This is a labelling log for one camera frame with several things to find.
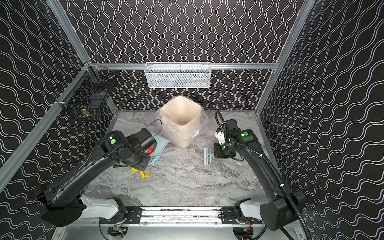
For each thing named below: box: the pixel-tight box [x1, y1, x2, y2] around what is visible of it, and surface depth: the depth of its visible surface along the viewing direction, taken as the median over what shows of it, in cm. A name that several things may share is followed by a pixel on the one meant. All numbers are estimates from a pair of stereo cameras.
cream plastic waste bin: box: [160, 96, 203, 148], surface depth 89 cm
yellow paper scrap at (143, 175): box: [130, 167, 151, 178], surface depth 89 cm
